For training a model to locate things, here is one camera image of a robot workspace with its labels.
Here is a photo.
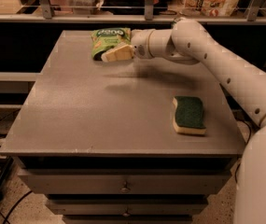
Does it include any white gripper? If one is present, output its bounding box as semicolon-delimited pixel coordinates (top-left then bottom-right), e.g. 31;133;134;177
101;29;154;63

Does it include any green rice chip bag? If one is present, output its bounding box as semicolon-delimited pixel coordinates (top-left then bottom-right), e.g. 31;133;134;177
91;27;131;61

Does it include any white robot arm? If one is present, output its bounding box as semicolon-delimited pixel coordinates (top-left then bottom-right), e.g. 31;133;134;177
102;18;266;224

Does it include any black bag background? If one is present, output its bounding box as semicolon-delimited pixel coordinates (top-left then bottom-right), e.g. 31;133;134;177
101;0;169;15

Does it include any green yellow sponge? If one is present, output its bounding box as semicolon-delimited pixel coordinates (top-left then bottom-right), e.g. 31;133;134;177
173;96;206;135

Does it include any grey drawer cabinet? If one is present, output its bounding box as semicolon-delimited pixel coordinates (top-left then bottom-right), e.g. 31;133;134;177
1;31;245;224

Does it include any metal railing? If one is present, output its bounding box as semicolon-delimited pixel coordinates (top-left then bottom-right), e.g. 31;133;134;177
0;0;266;24

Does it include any top drawer metal knob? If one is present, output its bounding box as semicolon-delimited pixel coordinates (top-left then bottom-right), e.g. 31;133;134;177
120;181;131;193

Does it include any drawer metal knob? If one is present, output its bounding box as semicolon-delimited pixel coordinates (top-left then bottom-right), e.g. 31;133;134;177
122;208;131;217
120;181;131;193

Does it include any lower drawer metal knob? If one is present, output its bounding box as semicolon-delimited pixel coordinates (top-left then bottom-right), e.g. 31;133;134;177
122;208;131;217

